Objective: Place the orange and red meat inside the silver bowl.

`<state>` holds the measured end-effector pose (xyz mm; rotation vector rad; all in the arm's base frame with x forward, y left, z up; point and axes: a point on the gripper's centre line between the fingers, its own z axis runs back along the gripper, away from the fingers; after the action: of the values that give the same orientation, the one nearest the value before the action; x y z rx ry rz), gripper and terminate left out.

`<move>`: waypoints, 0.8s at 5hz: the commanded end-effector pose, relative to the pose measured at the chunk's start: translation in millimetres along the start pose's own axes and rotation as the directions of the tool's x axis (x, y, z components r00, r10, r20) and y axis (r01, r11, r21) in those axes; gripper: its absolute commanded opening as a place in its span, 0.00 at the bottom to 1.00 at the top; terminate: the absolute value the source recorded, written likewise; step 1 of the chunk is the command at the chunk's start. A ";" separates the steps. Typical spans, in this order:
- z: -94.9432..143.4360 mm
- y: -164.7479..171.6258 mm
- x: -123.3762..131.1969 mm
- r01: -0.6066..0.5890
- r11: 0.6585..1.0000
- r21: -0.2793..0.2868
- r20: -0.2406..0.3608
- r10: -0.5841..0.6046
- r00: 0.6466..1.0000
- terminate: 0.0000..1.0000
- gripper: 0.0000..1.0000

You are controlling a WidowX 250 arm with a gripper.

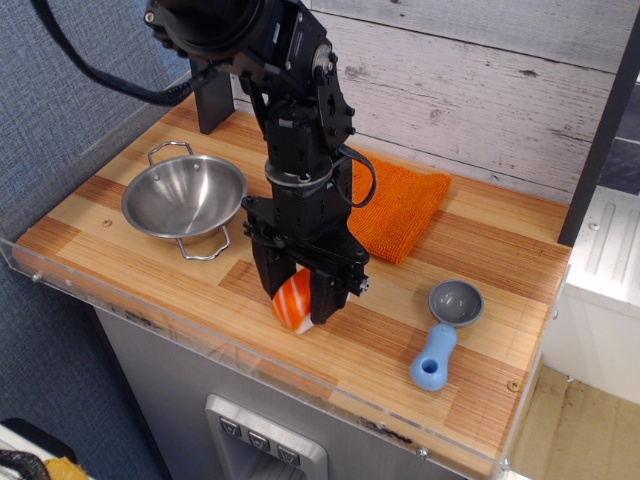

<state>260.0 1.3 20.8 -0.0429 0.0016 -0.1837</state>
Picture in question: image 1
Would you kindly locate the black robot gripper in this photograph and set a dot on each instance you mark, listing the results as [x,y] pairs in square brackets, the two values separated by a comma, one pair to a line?
[304,223]

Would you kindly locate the orange salmon sushi toy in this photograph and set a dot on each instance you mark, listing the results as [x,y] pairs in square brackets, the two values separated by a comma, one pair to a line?
[291,304]

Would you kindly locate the silver metal bowl with handles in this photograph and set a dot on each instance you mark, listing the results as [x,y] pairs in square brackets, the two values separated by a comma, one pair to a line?
[184,196]

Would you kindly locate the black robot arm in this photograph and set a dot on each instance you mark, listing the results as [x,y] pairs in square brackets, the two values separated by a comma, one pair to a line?
[285,63]

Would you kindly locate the orange knitted cloth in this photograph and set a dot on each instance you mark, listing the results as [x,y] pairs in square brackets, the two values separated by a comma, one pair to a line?
[404,203]

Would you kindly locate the blue grey toy scoop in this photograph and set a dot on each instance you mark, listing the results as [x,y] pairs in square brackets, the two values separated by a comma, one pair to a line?
[454,304]

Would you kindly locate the grey toy fridge cabinet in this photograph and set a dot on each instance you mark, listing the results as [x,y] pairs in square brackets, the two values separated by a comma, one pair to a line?
[171,383]

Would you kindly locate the silver dispenser button panel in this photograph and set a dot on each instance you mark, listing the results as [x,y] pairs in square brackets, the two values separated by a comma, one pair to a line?
[251,446]

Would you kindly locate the white ribbed side unit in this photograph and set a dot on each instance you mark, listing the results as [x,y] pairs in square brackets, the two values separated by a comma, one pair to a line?
[593,335]

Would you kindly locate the clear acrylic guard rail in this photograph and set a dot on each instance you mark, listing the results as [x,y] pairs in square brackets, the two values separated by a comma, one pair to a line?
[508,146]

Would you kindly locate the dark right upright post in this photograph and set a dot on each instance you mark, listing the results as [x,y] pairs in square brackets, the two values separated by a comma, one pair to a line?
[609,123]

